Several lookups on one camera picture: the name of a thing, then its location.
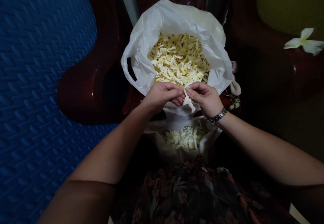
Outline person's body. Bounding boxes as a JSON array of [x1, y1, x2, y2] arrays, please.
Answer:
[[109, 155, 302, 224]]

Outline small plush toy keychain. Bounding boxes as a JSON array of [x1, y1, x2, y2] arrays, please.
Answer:
[[224, 60, 242, 113]]

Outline person's right hand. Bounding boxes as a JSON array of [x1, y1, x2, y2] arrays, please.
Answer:
[[187, 82, 225, 119]]

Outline heap of white flowers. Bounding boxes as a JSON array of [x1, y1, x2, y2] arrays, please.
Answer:
[[147, 32, 211, 84]]

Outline pile of plucked white petals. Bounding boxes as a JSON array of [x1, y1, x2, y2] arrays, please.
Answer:
[[162, 125, 206, 150]]

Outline dark red plastic chair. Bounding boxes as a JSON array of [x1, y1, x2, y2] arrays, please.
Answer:
[[57, 0, 253, 126], [227, 0, 324, 100]]

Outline blue foam mat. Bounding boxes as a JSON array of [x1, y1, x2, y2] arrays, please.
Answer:
[[0, 0, 119, 224]]

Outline white plastic bag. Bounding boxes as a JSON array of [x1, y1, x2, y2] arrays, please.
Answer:
[[120, 0, 233, 98]]

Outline single white flower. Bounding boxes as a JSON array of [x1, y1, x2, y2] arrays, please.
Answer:
[[183, 84, 197, 114]]

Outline white frangipani flower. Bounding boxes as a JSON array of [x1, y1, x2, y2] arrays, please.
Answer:
[[283, 28, 324, 56]]

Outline person's left hand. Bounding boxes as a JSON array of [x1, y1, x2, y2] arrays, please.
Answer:
[[142, 81, 187, 115]]

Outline beige cloth sack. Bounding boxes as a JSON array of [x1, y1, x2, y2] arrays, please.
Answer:
[[141, 100, 223, 169]]

